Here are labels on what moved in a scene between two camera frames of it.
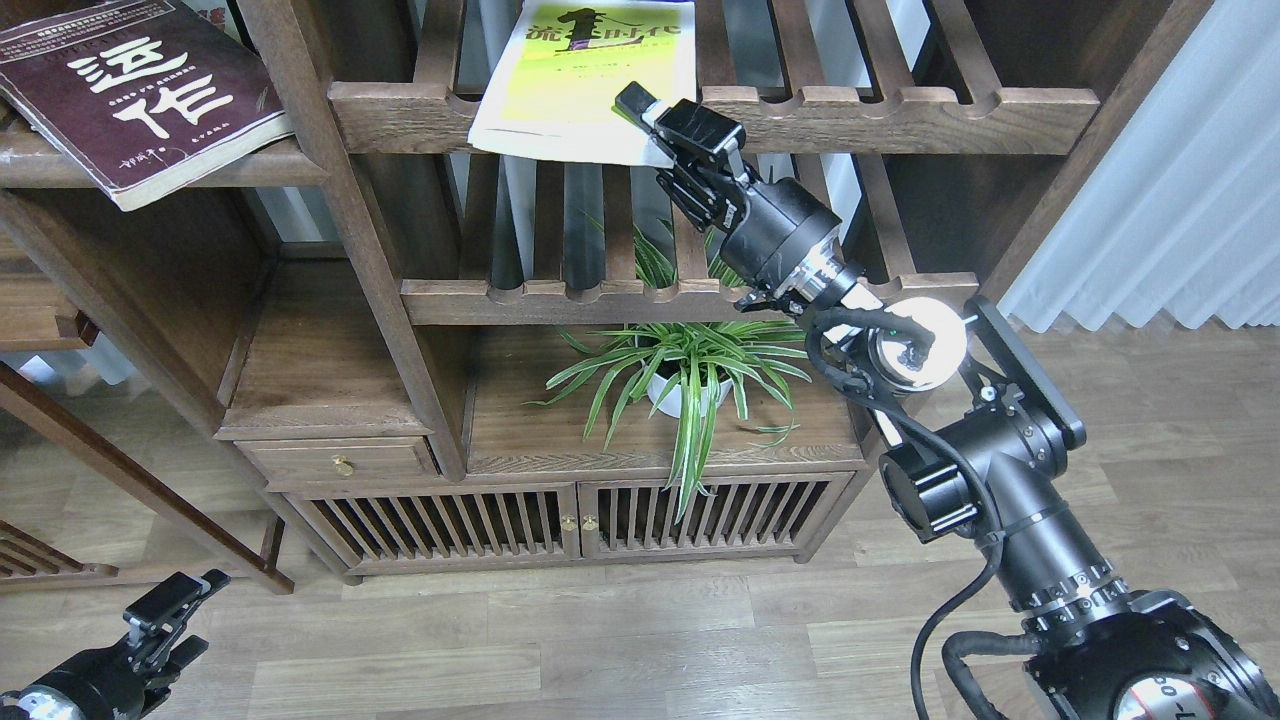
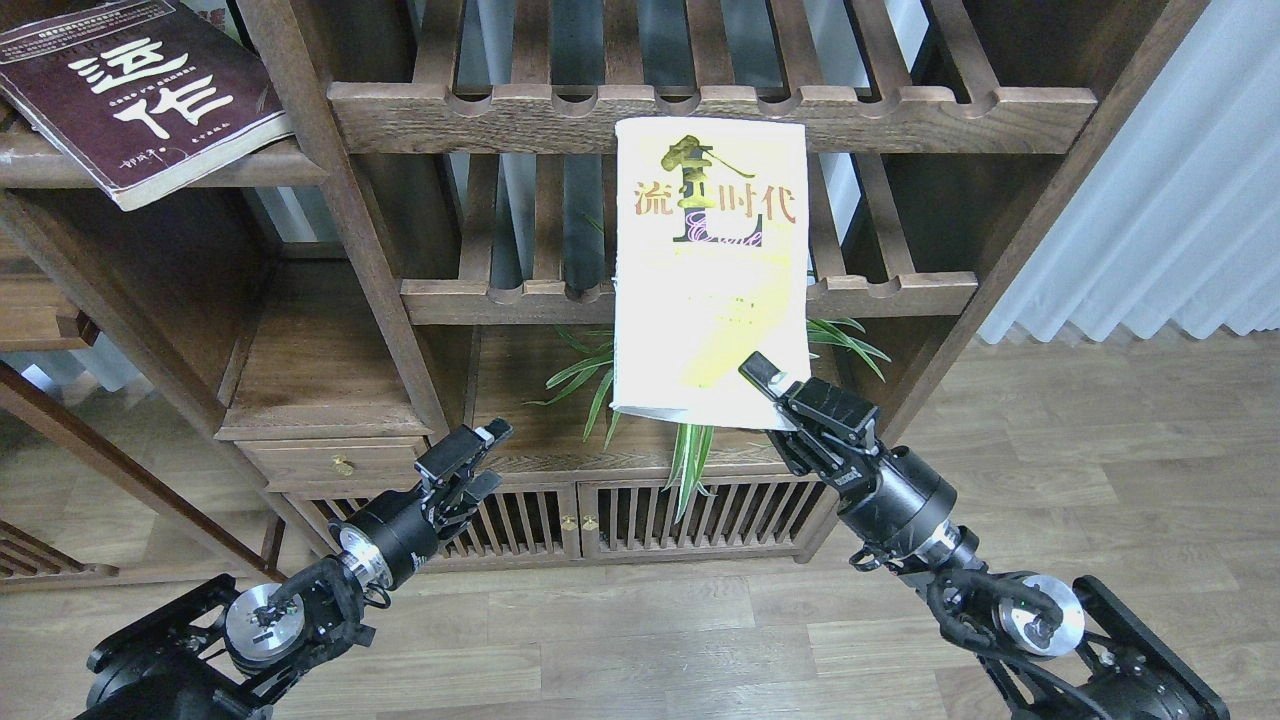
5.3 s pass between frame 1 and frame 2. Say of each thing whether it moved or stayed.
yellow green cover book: moved
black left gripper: moved
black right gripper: moved
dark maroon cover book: stayed
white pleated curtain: stayed
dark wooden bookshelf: stayed
